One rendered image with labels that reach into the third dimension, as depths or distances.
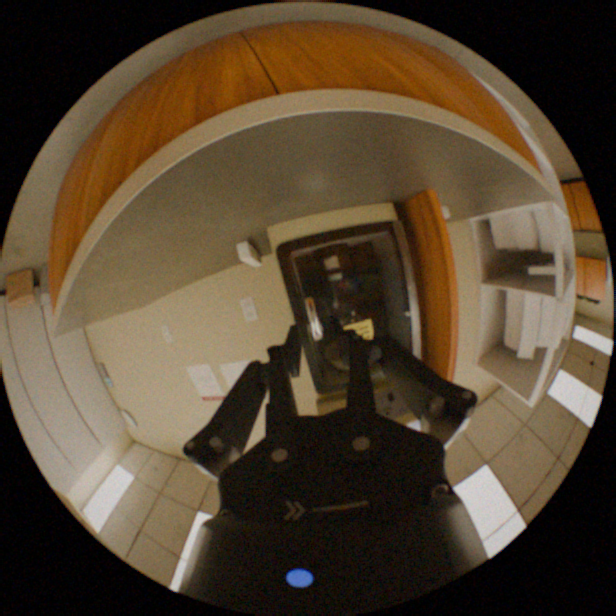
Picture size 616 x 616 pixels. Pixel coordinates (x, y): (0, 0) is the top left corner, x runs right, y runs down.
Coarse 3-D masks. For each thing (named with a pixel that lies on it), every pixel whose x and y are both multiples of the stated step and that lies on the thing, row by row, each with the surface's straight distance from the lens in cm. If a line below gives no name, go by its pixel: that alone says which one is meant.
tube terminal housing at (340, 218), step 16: (352, 208) 45; (368, 208) 46; (384, 208) 48; (288, 224) 43; (304, 224) 42; (320, 224) 42; (336, 224) 43; (352, 224) 44; (272, 240) 42; (288, 240) 42; (288, 304) 42
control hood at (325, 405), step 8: (376, 384) 54; (384, 384) 53; (376, 392) 52; (320, 400) 52; (328, 400) 52; (336, 400) 51; (344, 400) 51; (320, 408) 51; (328, 408) 51; (336, 408) 51; (400, 416) 53; (408, 416) 54; (408, 424) 54
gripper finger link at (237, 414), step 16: (256, 368) 14; (240, 384) 12; (256, 384) 13; (224, 400) 12; (240, 400) 11; (256, 400) 13; (224, 416) 10; (240, 416) 11; (256, 416) 13; (208, 432) 10; (224, 432) 10; (240, 432) 11; (192, 448) 9; (208, 448) 9; (240, 448) 11
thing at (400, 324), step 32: (384, 224) 45; (288, 256) 40; (320, 256) 40; (352, 256) 41; (384, 256) 44; (288, 288) 40; (320, 288) 40; (352, 288) 41; (384, 288) 43; (320, 320) 41; (352, 320) 42; (384, 320) 45; (320, 352) 44; (320, 384) 48
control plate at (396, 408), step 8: (384, 392) 52; (392, 392) 53; (376, 400) 52; (384, 400) 52; (400, 400) 53; (376, 408) 51; (384, 408) 52; (392, 408) 52; (400, 408) 53; (408, 408) 54; (392, 416) 52
